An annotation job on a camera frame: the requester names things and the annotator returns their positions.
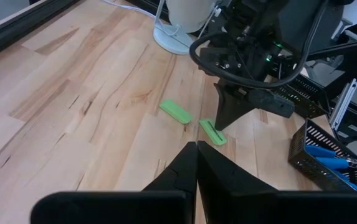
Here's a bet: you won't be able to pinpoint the silver aluminium extrusion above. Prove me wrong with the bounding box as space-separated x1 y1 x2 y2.
328 77 357 126

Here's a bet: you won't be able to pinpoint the black mesh basket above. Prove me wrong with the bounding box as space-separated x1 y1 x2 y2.
287 118 357 193
270 73 331 119

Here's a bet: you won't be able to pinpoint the white desk lamp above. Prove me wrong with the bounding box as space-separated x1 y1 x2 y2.
152 0 219 56

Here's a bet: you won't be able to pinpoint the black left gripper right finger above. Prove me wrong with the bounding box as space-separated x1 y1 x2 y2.
196 140 357 224

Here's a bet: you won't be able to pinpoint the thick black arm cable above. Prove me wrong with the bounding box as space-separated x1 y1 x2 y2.
189 0 330 90

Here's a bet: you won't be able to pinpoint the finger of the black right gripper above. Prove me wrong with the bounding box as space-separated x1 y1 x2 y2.
248 88 295 119
214 81 262 131

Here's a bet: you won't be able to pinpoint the blue-handled pliers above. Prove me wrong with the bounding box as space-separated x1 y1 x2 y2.
332 169 357 193
304 144 357 171

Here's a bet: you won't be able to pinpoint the green eraser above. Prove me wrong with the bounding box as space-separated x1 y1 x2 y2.
159 99 194 125
199 118 228 146

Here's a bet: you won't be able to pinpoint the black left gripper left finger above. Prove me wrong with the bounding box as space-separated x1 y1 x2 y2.
30 141 198 224

